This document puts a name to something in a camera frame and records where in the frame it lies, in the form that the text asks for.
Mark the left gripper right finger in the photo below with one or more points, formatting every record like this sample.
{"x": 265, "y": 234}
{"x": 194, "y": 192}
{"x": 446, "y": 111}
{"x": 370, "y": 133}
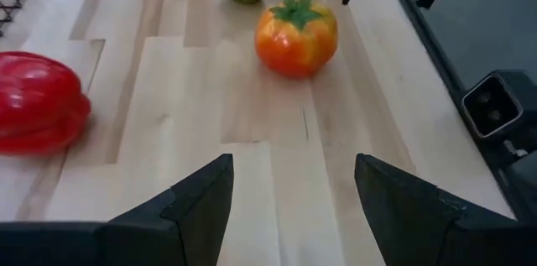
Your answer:
{"x": 440, "y": 241}

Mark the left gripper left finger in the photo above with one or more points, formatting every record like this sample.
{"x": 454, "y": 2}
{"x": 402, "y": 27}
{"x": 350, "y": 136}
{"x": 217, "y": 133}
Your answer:
{"x": 105, "y": 245}

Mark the orange tomato green stem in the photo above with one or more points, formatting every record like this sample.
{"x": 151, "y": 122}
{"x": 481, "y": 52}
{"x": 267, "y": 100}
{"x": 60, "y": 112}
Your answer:
{"x": 293, "y": 48}

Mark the red bell pepper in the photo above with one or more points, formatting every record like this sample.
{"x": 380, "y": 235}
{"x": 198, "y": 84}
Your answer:
{"x": 38, "y": 102}

